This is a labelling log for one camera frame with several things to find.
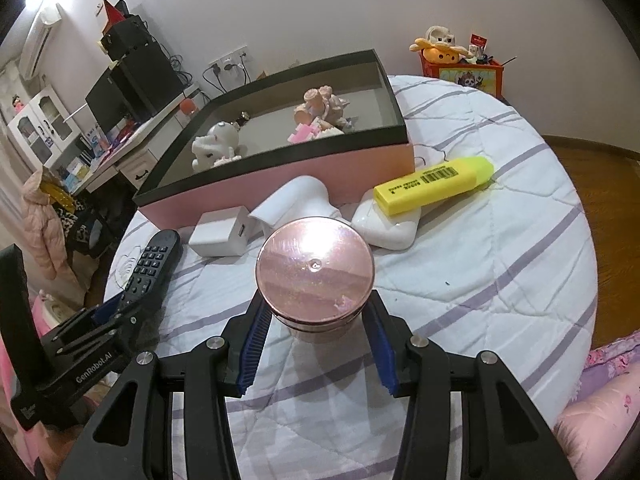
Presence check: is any black computer tower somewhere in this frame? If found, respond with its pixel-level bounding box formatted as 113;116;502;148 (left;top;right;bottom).
110;42;186;123

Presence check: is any white desk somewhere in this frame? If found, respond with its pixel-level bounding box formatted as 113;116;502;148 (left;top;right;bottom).
60;87;211;196

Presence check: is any black power cable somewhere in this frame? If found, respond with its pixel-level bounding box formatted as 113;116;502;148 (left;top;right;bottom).
202;57;251;96

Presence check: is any clear bottle with red cap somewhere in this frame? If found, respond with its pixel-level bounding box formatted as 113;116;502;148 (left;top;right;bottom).
177;97;201;126

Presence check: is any black computer monitor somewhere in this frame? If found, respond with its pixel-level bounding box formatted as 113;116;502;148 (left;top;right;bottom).
85;67;126;133

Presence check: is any white air conditioner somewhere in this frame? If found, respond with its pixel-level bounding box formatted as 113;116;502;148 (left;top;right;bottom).
17;2;63;81

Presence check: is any white charger adapter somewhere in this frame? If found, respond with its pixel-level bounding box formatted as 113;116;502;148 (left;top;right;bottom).
188;205;251;258

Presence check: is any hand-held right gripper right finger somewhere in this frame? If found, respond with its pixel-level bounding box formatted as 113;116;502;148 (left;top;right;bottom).
360;292;571;480

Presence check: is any large yellow highlighter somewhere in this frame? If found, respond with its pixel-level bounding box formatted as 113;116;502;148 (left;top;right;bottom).
373;156;495;217

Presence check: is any white glass door cabinet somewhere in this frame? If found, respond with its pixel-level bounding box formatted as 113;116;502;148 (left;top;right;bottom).
5;85;76;168

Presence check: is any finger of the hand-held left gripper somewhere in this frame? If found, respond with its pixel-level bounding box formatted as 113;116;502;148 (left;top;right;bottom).
55;312;140;358
52;294;126;343

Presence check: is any black remote control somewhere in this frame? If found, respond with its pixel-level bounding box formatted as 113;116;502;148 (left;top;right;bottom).
121;229;182;323

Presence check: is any yellow plush toy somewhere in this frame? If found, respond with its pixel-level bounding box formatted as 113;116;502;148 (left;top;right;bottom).
410;40;471;65

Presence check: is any red folder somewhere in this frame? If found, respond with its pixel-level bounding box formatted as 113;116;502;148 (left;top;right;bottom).
107;122;141;148

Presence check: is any black office chair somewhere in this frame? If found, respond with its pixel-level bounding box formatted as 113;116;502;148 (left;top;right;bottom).
62;205;118;261

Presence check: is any pink floral quilt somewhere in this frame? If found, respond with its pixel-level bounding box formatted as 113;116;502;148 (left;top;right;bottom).
552;330;640;480

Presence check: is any pink padded coat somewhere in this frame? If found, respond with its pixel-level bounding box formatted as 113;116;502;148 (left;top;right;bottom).
21;170;68;281

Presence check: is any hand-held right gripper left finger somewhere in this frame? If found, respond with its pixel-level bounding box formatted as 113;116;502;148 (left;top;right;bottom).
55;302;273;480

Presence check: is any white wall outlet strip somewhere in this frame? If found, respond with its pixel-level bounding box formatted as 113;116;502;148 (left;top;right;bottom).
207;45;249;73

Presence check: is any red printed toy box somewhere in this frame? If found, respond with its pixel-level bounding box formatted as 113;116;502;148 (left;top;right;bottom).
419;52;503;98

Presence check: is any white rounded case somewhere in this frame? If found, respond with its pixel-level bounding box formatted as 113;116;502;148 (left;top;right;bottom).
350;199;422;252

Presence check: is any black storage box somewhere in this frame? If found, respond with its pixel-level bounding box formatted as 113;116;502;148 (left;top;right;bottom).
100;15;151;61

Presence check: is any rose gold round jar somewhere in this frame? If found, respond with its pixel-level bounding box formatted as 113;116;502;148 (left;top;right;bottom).
256;216;375;346

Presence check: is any pink box with black rim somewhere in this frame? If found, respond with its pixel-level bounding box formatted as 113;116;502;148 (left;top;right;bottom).
132;49;416;231

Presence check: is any white plastic handheld device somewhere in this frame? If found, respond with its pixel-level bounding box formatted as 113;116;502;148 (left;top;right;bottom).
248;175;343;231

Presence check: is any white robot figurine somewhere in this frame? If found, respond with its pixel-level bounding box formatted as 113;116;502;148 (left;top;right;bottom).
191;121;242;171

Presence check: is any pink doll figure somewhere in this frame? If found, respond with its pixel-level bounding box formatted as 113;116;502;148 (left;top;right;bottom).
292;85;353;133

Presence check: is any pink white block toy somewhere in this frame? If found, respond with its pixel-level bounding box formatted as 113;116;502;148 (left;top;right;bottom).
286;120;346;143

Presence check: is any yellow patterned scarf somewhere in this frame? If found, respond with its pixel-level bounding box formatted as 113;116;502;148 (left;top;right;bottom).
40;175;76;211

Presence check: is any white skull plush toy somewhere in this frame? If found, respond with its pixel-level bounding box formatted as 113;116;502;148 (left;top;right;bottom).
425;25;458;46

